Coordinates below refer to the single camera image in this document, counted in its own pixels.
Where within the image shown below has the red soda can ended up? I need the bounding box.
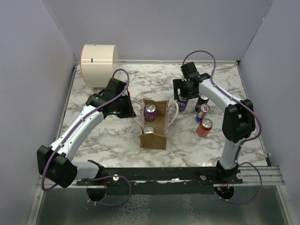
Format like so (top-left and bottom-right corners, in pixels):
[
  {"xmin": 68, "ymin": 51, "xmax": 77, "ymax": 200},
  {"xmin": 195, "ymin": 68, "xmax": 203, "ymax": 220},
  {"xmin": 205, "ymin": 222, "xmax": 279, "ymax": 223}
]
[{"xmin": 196, "ymin": 119, "xmax": 213, "ymax": 137}]

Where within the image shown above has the black and gold can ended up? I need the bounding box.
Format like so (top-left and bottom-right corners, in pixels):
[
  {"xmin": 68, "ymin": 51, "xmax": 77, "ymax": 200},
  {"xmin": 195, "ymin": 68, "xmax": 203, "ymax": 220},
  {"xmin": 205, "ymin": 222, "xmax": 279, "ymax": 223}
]
[{"xmin": 195, "ymin": 94, "xmax": 209, "ymax": 112}]

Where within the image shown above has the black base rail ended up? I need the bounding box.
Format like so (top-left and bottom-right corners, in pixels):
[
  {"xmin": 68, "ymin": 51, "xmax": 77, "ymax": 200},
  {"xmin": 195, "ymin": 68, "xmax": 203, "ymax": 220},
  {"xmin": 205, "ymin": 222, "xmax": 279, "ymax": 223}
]
[{"xmin": 76, "ymin": 165, "xmax": 242, "ymax": 195}]

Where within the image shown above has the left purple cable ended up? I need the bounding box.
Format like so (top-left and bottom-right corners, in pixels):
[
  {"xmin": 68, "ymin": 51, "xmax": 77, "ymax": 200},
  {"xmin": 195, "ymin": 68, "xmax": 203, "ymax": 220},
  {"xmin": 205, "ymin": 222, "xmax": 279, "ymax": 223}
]
[{"xmin": 41, "ymin": 68, "xmax": 130, "ymax": 192}]

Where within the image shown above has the blue and silver energy can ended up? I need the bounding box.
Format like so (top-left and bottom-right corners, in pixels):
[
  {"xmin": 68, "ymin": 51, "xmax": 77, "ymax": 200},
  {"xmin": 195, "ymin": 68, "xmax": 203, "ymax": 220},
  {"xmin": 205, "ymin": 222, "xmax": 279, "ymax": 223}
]
[{"xmin": 195, "ymin": 104, "xmax": 210, "ymax": 123}]

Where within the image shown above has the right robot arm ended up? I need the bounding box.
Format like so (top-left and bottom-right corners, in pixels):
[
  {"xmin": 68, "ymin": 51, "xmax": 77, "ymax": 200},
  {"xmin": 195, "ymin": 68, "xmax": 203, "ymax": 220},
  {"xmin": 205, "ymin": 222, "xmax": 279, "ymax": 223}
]
[{"xmin": 173, "ymin": 62, "xmax": 255, "ymax": 183}]

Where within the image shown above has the silver top can front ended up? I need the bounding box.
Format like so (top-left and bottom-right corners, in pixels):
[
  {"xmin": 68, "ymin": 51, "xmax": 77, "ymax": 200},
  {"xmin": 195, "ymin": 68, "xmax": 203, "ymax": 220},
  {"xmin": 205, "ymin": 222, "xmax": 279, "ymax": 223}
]
[{"xmin": 142, "ymin": 126, "xmax": 155, "ymax": 134}]

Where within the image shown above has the purple cable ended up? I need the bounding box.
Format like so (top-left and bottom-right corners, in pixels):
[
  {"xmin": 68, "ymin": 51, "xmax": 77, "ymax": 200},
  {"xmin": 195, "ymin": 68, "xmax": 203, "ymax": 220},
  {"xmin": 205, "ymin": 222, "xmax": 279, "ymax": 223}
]
[
  {"xmin": 182, "ymin": 50, "xmax": 262, "ymax": 165},
  {"xmin": 41, "ymin": 68, "xmax": 130, "ymax": 192}
]

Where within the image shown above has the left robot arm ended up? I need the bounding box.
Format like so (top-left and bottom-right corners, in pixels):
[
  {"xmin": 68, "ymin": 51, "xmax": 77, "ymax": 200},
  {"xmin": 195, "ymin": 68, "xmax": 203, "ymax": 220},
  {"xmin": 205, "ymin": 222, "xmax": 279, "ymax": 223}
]
[{"xmin": 37, "ymin": 78, "xmax": 136, "ymax": 191}]

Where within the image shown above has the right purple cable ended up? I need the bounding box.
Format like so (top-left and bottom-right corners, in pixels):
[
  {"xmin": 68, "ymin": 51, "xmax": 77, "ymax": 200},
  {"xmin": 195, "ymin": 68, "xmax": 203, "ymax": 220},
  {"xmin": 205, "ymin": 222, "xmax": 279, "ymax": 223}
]
[{"xmin": 182, "ymin": 50, "xmax": 262, "ymax": 165}]

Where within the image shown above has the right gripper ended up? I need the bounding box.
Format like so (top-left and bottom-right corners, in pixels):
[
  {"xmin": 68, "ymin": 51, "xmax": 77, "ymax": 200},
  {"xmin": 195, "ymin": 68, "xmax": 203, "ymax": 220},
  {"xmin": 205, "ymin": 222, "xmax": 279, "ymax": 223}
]
[{"xmin": 173, "ymin": 78, "xmax": 199, "ymax": 100}]

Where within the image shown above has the purple soda can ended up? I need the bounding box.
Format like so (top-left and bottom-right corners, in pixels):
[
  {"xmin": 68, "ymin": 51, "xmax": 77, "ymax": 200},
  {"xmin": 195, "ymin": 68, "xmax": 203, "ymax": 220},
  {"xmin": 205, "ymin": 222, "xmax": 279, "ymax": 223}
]
[
  {"xmin": 177, "ymin": 94, "xmax": 188, "ymax": 112},
  {"xmin": 144, "ymin": 103, "xmax": 157, "ymax": 122}
]

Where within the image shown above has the cream cylindrical container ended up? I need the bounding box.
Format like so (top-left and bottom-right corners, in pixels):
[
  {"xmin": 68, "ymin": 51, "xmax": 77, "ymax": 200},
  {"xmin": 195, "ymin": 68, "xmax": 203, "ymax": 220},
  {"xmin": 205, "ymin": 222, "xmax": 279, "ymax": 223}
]
[{"xmin": 80, "ymin": 44, "xmax": 119, "ymax": 89}]

